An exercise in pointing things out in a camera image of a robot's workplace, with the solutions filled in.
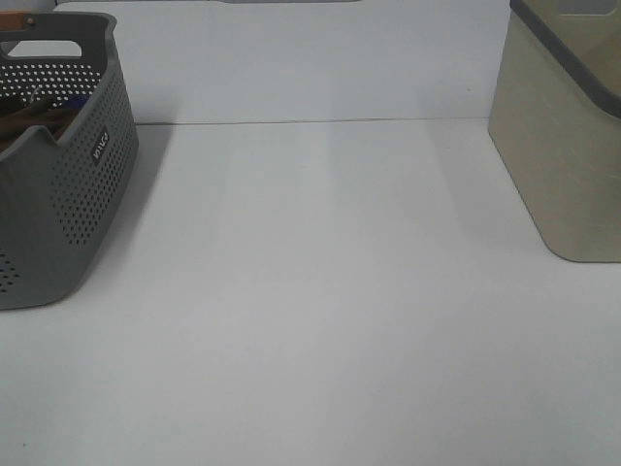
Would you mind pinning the brown towel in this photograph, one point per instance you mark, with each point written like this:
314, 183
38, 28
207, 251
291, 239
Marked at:
16, 118

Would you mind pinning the grey perforated plastic basket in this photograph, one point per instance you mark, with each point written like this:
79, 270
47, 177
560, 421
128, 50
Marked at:
59, 197

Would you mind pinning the blue cloth in basket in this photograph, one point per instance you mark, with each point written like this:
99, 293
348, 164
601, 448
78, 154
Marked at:
76, 102

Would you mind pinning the beige plastic bin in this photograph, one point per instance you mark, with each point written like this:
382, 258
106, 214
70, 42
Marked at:
555, 121

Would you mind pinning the brown leather basket handle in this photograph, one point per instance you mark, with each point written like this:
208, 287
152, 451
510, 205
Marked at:
15, 21

